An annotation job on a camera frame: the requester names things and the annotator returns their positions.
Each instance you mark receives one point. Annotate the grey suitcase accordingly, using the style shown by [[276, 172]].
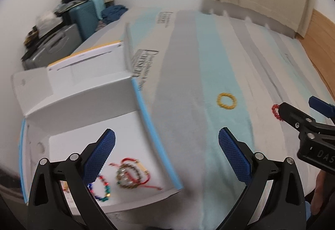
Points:
[[51, 46]]

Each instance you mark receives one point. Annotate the white plastic bag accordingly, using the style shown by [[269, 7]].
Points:
[[45, 20]]

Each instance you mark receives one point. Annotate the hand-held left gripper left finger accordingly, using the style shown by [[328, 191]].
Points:
[[100, 152]]

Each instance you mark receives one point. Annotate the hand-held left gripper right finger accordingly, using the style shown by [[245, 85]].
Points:
[[234, 156]]

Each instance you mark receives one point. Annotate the dark blue clothes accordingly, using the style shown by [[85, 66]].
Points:
[[114, 12]]

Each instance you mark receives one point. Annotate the white cardboard box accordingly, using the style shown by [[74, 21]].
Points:
[[86, 104]]

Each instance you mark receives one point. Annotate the person's right hand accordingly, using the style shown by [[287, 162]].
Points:
[[319, 193]]

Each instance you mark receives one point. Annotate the striped bed sheet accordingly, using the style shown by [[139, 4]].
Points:
[[209, 67]]

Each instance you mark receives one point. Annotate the teal suitcase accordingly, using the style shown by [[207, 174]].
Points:
[[86, 19]]

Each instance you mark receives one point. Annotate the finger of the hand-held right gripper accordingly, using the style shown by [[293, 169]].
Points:
[[290, 113], [320, 104]]

